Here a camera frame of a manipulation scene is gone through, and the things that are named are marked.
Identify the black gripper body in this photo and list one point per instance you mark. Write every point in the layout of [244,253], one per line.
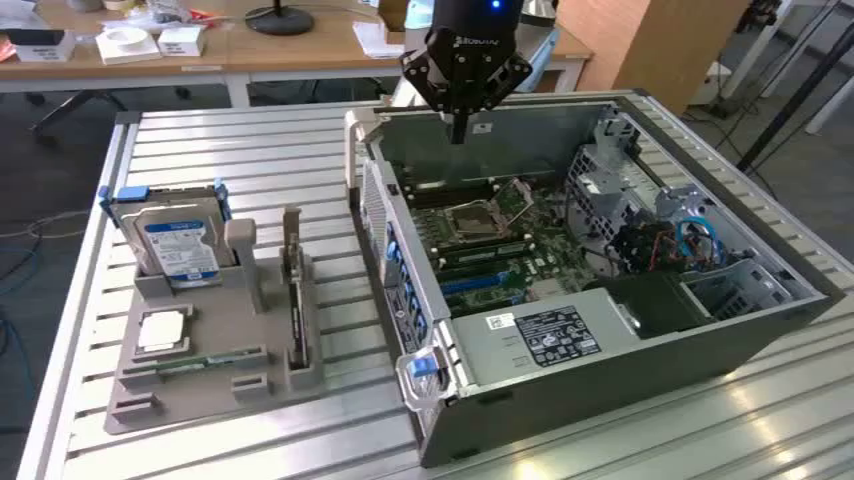
[467,30]

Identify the graphics card with metal bracket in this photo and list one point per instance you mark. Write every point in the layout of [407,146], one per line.
[294,310]

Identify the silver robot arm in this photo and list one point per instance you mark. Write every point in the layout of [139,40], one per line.
[409,92]

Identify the stack of white papers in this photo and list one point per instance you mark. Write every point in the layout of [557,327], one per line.
[377,42]

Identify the wooden desk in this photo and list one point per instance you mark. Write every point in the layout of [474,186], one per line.
[300,50]

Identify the black round lamp base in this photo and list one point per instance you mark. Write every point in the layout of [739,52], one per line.
[280,22]

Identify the metal socket cover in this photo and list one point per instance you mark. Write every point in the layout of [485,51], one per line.
[514,200]

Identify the perforated metal drive cage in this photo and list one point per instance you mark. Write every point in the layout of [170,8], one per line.
[601,200]

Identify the white side furniture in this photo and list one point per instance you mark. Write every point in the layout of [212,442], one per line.
[710,82]

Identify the CPU socket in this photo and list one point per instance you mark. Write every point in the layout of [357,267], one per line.
[474,220]

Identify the white labelled cardboard box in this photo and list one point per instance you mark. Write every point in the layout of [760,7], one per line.
[43,54]
[180,42]

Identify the green RAM stick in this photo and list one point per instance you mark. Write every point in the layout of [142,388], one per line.
[194,361]
[481,256]

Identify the green motherboard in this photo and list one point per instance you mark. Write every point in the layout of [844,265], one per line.
[534,260]

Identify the black tripod stand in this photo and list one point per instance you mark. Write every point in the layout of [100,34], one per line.
[794,107]

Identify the blue expansion slot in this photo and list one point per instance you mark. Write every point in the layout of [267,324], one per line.
[474,284]

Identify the white box with round insert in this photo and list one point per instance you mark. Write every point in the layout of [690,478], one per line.
[127,47]

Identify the hard disk with blue caddy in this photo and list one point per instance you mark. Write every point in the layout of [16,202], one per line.
[176,250]

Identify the black chair base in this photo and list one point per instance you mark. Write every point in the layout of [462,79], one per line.
[67,107]

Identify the grey metal disk bay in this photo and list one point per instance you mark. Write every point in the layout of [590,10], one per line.
[734,290]

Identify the grey power supply unit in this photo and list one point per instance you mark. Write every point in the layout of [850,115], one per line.
[494,350]

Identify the black flat device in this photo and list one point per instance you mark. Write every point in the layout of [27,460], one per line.
[34,37]

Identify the grey printed parts rack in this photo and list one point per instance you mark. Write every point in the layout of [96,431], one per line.
[214,320]

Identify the blue case release latch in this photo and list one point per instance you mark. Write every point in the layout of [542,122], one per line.
[422,367]

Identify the silver CPU chip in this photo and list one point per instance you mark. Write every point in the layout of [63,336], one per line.
[162,330]

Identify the open black PC case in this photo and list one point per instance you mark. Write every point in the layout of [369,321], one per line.
[601,390]

